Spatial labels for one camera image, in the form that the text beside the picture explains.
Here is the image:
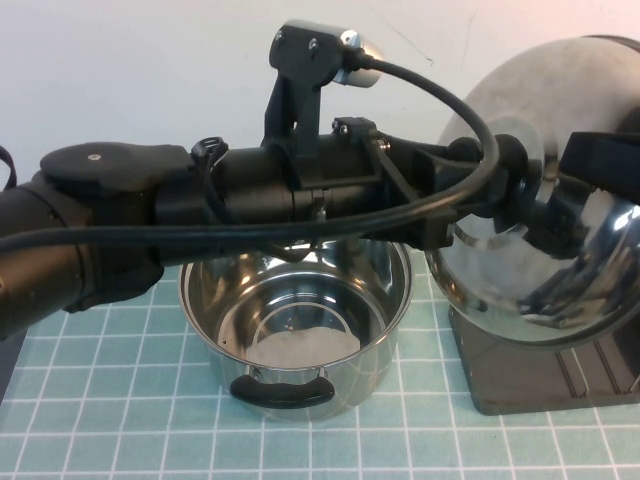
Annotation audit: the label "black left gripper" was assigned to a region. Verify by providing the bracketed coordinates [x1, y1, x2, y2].
[318, 117, 457, 252]

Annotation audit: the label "steel pot lid black knob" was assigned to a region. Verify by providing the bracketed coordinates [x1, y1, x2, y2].
[424, 34, 640, 350]

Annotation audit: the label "dark grey tray lid rack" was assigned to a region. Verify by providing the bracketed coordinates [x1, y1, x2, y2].
[449, 304, 640, 417]

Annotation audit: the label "teal tile pattern table cloth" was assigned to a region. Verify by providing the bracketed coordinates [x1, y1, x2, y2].
[0, 239, 640, 480]

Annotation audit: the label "stainless steel pot black handles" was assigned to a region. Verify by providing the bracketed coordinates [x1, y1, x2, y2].
[177, 237, 416, 424]

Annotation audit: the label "silver wrist camera black mount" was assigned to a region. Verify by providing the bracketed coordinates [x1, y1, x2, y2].
[262, 18, 387, 151]

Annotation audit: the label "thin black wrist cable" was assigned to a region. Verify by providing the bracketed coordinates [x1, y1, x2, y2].
[191, 136, 227, 226]

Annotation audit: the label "thick black camera cable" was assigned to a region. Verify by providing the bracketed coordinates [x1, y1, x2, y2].
[0, 52, 500, 261]

